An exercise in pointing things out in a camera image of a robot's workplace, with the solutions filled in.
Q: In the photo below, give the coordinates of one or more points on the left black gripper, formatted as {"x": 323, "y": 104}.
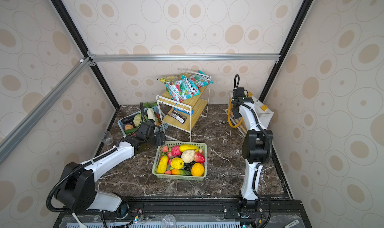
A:
{"x": 160, "y": 140}

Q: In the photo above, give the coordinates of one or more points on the white grocery tote bag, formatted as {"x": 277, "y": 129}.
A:
{"x": 264, "y": 114}

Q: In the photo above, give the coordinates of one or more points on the beige round melon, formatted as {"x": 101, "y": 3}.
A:
{"x": 188, "y": 156}

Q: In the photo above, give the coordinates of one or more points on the green plastic fruit basket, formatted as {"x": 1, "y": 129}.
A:
{"x": 166, "y": 150}

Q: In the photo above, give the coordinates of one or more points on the orange round fruit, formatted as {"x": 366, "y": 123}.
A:
{"x": 197, "y": 170}

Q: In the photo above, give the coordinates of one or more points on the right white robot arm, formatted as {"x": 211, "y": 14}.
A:
{"x": 257, "y": 147}

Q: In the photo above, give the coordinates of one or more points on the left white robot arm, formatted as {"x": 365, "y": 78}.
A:
{"x": 76, "y": 191}

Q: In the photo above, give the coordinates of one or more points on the teal pink snack bag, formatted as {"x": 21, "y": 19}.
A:
{"x": 200, "y": 80}

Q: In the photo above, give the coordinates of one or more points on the yellow green snack bag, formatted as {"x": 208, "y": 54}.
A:
{"x": 167, "y": 79}

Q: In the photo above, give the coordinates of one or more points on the green cabbage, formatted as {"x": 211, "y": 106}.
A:
{"x": 138, "y": 119}

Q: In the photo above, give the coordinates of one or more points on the white radish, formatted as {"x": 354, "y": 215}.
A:
{"x": 151, "y": 114}

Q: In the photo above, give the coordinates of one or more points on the blue plastic vegetable basket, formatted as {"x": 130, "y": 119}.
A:
{"x": 158, "y": 113}

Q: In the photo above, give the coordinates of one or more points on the peach colored fruit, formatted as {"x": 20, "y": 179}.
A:
{"x": 129, "y": 127}

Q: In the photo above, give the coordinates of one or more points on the green cucumber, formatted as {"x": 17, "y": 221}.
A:
{"x": 131, "y": 131}

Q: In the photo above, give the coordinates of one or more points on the dark eggplant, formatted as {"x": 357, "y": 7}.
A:
{"x": 127, "y": 120}

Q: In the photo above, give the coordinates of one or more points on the leafy green vegetable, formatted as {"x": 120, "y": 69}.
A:
{"x": 147, "y": 105}

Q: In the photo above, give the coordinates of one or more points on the dark snack bar packet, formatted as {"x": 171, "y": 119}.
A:
{"x": 177, "y": 116}

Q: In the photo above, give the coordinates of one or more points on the clear plastic cup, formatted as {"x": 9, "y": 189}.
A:
{"x": 106, "y": 137}

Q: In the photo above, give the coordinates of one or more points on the blue snack packet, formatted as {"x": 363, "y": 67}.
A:
{"x": 188, "y": 112}

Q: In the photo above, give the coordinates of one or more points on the green orange papaya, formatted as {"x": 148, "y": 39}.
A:
{"x": 179, "y": 172}

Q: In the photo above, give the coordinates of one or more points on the dark grape bunch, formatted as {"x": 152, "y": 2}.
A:
{"x": 188, "y": 167}

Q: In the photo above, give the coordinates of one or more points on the white wire wooden shelf rack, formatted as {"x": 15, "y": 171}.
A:
{"x": 196, "y": 103}

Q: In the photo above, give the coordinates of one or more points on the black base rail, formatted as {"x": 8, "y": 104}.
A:
{"x": 262, "y": 213}

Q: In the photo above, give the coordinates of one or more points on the horizontal aluminium frame bar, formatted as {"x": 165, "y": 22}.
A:
{"x": 156, "y": 58}

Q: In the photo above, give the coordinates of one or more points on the diagonal aluminium frame bar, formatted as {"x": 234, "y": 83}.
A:
{"x": 21, "y": 130}

